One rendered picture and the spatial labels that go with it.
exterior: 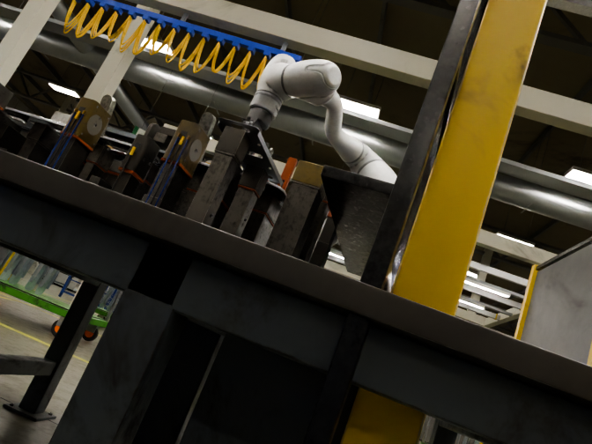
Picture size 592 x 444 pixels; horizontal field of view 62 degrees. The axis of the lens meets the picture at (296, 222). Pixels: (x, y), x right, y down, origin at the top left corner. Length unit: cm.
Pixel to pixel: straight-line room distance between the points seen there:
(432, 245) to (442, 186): 10
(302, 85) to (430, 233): 81
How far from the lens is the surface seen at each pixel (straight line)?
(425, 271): 78
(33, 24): 578
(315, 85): 147
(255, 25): 497
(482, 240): 788
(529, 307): 418
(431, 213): 81
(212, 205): 103
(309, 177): 125
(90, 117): 153
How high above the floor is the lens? 57
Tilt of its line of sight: 16 degrees up
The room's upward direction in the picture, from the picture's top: 22 degrees clockwise
